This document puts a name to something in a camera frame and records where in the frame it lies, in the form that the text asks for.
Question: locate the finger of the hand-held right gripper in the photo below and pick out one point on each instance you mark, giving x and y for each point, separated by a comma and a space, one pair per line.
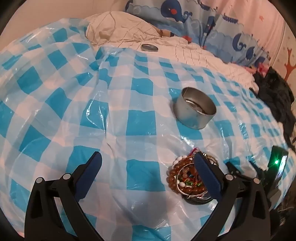
233, 168

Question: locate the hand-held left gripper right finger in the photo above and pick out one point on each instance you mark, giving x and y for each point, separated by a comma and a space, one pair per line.
208, 176

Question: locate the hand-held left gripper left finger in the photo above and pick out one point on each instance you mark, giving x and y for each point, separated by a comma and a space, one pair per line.
92, 172

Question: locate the thin gold bangle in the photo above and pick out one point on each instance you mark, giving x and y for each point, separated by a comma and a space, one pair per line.
214, 161

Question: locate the black bangle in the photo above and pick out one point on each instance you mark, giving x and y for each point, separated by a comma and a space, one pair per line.
196, 201

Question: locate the round metal tin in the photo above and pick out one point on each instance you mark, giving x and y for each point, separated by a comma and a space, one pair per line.
189, 113

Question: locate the blue checkered plastic sheet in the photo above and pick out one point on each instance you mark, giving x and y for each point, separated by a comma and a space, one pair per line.
69, 104

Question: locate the black jacket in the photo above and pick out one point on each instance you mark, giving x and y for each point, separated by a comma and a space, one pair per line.
277, 95

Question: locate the pink cloth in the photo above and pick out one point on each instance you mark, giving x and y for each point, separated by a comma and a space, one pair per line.
261, 68

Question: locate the round metal tin lid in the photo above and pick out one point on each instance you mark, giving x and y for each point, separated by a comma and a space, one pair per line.
149, 47

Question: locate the brown cardboard tube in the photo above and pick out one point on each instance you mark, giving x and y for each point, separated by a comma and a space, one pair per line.
165, 33

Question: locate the white quilt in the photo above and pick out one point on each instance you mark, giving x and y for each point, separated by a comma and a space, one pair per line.
143, 32

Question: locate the whale print curtain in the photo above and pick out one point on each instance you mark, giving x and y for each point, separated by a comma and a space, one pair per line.
196, 20

